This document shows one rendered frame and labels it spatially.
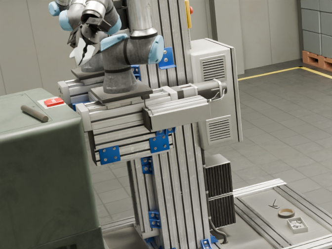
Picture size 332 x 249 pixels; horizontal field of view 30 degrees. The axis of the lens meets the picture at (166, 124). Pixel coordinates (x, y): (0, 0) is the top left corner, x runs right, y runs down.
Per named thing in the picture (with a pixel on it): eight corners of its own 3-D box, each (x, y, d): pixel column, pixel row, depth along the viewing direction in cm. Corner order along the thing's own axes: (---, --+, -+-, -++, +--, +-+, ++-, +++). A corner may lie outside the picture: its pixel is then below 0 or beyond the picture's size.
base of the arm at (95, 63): (107, 63, 321) (104, 44, 318) (114, 68, 308) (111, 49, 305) (78, 68, 317) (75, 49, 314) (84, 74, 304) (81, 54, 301)
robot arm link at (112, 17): (97, 21, 231) (86, 0, 223) (125, 20, 228) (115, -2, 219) (92, 37, 227) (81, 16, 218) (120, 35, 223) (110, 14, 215)
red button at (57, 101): (64, 105, 219) (63, 100, 219) (48, 109, 217) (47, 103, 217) (60, 102, 225) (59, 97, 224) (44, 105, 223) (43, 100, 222)
